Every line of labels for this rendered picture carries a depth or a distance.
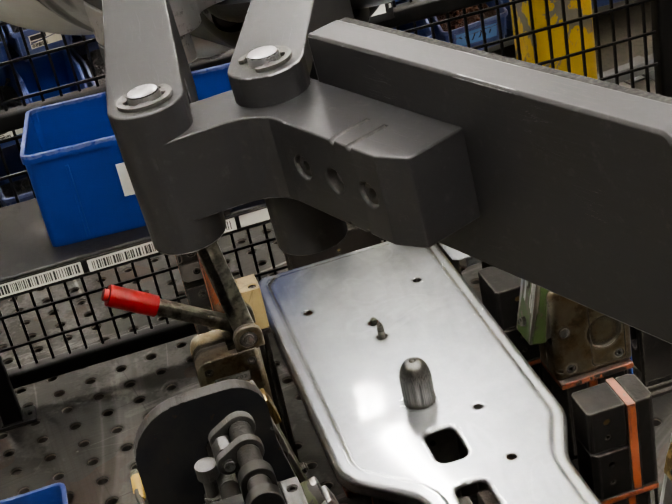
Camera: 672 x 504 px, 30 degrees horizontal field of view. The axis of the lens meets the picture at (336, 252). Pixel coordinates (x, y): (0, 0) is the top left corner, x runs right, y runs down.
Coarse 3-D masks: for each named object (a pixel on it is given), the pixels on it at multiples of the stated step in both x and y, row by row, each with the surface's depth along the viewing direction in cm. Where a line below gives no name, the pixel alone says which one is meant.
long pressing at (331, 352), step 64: (384, 256) 149; (320, 320) 139; (384, 320) 137; (448, 320) 134; (320, 384) 128; (384, 384) 126; (448, 384) 124; (512, 384) 122; (384, 448) 117; (512, 448) 114
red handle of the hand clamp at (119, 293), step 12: (108, 288) 124; (120, 288) 123; (108, 300) 123; (120, 300) 123; (132, 300) 123; (144, 300) 124; (156, 300) 124; (168, 300) 126; (144, 312) 124; (156, 312) 124; (168, 312) 125; (180, 312) 125; (192, 312) 126; (204, 312) 127; (216, 312) 128; (204, 324) 127; (216, 324) 127; (228, 324) 127
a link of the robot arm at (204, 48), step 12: (48, 0) 36; (60, 0) 35; (72, 0) 34; (60, 12) 37; (72, 12) 36; (84, 12) 35; (84, 24) 37; (192, 36) 35; (204, 48) 35; (216, 48) 35; (228, 48) 36
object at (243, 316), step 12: (204, 252) 122; (216, 252) 122; (204, 264) 123; (216, 264) 123; (216, 276) 124; (228, 276) 124; (216, 288) 124; (228, 288) 124; (228, 300) 125; (240, 300) 125; (228, 312) 126; (240, 312) 126; (240, 324) 127
